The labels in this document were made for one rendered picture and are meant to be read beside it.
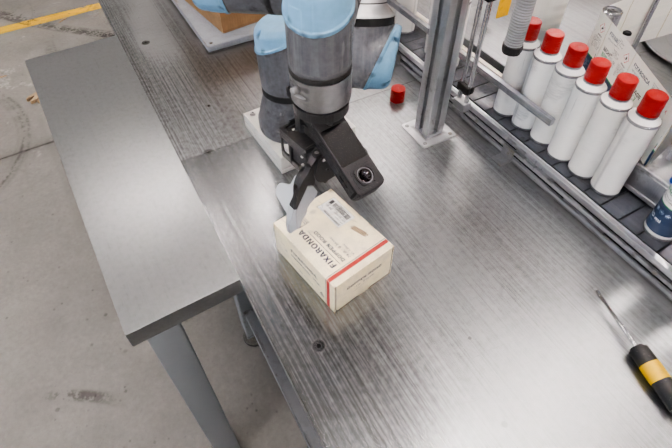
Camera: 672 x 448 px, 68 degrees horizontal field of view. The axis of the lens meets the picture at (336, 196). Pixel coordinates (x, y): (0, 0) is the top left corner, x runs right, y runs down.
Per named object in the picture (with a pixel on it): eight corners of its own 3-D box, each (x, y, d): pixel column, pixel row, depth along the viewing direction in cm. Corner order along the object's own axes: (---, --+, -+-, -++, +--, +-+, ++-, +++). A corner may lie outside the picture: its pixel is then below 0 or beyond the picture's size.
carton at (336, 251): (390, 272, 84) (394, 246, 79) (334, 313, 79) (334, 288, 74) (331, 216, 93) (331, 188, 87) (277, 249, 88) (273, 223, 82)
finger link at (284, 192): (272, 213, 76) (298, 162, 72) (295, 237, 72) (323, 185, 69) (257, 213, 73) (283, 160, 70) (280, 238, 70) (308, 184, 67)
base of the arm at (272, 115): (345, 124, 104) (344, 84, 97) (283, 154, 98) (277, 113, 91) (305, 92, 112) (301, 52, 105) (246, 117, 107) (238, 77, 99)
